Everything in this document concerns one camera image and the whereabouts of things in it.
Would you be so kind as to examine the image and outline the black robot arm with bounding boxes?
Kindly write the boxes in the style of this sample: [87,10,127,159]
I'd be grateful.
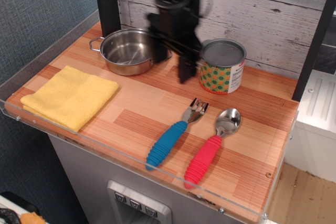
[147,0,213,83]

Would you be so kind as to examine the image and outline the toy can with grey lid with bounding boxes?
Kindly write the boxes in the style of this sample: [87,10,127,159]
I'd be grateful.
[199,38,247,94]

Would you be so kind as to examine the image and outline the grey toy fridge cabinet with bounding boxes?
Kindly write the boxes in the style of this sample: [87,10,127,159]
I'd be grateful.
[49,134,267,223]

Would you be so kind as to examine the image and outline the black vertical post left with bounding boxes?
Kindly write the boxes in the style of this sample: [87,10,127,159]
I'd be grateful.
[97,0,121,37]

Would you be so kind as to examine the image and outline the black vertical post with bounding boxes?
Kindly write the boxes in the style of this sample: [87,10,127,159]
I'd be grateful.
[292,0,335,102]
[97,0,121,37]

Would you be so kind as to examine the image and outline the white plastic toy furniture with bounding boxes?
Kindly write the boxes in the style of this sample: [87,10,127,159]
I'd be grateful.
[285,70,335,182]

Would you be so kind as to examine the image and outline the clear acrylic guard rail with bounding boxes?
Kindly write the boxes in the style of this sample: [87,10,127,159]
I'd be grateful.
[5,24,298,223]

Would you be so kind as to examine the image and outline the black vertical post right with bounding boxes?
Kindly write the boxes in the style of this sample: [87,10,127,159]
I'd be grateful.
[292,0,335,102]

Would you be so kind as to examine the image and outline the fork with blue handle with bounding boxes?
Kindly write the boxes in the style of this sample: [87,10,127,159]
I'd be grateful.
[145,98,209,170]

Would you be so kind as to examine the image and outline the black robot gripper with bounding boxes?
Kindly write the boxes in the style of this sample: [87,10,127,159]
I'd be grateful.
[146,7,201,83]

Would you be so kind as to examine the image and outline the yellow folded cloth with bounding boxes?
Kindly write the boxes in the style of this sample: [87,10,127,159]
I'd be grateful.
[20,66,119,132]

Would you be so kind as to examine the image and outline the small steel pot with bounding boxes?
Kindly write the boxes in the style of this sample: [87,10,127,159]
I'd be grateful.
[89,28,173,76]

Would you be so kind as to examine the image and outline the black and orange object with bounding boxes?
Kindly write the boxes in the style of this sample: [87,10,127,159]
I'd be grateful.
[1,191,47,223]

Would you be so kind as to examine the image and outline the spoon with red handle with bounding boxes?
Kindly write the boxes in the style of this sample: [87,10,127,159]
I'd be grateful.
[184,108,241,189]

